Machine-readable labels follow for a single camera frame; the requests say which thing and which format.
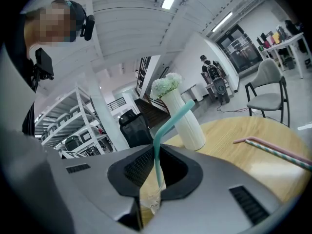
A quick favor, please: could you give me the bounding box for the teal bent straw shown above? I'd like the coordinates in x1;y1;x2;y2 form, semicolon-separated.
153;99;196;192

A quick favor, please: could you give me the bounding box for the black framed glass door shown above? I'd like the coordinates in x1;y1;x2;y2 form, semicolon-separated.
215;24;264;74

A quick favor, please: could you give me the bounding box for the person's black printed shirt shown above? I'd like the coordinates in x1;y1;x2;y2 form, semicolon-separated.
21;57;37;137

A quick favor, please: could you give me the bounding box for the black head camera mount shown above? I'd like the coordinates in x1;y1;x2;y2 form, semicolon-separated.
67;0;96;41

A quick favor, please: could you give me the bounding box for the round wooden table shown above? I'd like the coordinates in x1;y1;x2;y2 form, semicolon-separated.
139;116;310;229

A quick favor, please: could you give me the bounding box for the black chest-mounted box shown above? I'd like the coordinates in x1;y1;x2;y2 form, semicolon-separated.
35;47;55;80

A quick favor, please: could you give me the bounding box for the grey chair with black legs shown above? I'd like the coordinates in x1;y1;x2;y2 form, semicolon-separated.
244;58;291;128

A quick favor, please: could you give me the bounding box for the red cable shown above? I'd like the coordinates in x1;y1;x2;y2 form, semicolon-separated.
216;103;250;114

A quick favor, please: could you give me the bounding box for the white metal shelving unit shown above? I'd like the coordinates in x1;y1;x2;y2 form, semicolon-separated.
34;85;115;156

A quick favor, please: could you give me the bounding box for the black padded office chair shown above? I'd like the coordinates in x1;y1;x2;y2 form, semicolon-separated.
118;109;154;149

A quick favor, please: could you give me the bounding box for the white desk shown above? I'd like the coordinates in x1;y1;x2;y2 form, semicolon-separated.
262;32;309;79

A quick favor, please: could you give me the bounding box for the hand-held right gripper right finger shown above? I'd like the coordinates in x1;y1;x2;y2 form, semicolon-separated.
142;144;286;234

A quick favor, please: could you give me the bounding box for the person's head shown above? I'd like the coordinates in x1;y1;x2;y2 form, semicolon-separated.
24;0;81;49

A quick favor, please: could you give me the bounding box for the dark wooden staircase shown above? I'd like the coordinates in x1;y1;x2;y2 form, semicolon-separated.
135;95;171;129

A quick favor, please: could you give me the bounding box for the white ribbed vase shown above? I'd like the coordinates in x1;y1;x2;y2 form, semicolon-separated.
160;89;207;151

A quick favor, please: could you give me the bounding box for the white flower bunch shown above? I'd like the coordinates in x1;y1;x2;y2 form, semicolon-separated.
149;72;183;101

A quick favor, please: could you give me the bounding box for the pink bent straw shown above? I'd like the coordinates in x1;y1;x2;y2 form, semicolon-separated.
233;136;312;167

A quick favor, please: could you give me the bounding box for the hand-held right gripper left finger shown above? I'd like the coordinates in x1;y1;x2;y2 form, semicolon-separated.
2;135;155;234

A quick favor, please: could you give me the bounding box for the clear glass with straw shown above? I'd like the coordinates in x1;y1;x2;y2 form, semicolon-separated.
140;184;163;216

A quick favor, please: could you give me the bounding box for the black floor fan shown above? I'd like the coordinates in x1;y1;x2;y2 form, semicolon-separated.
213;78;231;105

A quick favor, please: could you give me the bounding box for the striped paper straw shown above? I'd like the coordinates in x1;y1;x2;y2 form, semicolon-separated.
244;139;312;172

